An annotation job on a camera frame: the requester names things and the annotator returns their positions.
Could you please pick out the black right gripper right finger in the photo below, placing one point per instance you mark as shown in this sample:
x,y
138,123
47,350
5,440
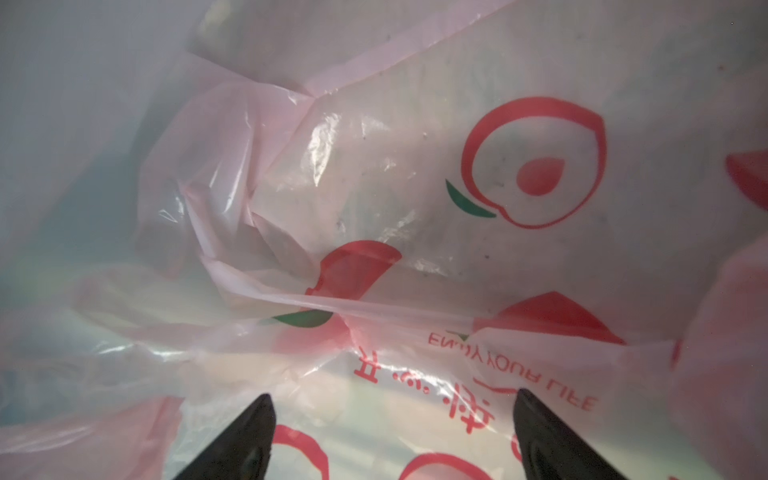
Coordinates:
x,y
550,449

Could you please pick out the pink plastic bag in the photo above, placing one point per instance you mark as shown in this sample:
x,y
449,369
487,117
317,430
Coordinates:
x,y
390,216

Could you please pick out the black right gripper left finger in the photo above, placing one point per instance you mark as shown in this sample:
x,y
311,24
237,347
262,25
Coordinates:
x,y
242,450

